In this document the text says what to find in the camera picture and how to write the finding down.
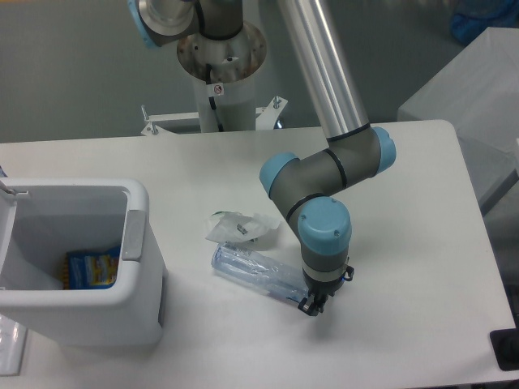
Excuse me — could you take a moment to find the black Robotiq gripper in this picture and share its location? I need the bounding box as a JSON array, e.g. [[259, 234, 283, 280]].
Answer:
[[298, 266, 354, 316]]

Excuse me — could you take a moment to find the white plastic wrapper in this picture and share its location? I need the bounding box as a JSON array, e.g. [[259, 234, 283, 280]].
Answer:
[[204, 211, 281, 243]]

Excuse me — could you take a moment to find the black device at table edge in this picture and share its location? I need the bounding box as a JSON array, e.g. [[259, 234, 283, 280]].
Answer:
[[490, 328, 518, 371]]

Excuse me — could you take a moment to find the white trash can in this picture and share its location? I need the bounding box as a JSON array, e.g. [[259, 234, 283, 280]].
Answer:
[[1, 177, 167, 346]]

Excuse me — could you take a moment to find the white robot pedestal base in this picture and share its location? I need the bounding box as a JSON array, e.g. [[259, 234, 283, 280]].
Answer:
[[141, 21, 288, 135]]

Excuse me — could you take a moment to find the blue yellow snack packet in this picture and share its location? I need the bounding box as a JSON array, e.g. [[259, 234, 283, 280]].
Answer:
[[62, 246, 121, 290]]

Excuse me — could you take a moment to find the clear plastic sheet holder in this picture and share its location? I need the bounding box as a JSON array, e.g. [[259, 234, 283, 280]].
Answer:
[[1, 315, 28, 377]]

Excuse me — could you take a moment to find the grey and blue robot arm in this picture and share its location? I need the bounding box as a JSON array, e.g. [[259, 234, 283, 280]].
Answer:
[[128, 1, 397, 316]]

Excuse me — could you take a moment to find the clear crushed plastic bottle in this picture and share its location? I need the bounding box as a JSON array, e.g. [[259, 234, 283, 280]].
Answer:
[[211, 242, 308, 304]]

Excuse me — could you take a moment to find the white covered side table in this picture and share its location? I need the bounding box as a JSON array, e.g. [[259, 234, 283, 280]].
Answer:
[[397, 28, 518, 214]]

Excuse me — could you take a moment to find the blue bag in background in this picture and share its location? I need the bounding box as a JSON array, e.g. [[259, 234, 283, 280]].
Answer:
[[449, 1, 518, 45]]

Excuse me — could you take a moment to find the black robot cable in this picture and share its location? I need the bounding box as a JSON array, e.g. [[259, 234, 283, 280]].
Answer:
[[204, 63, 225, 133]]

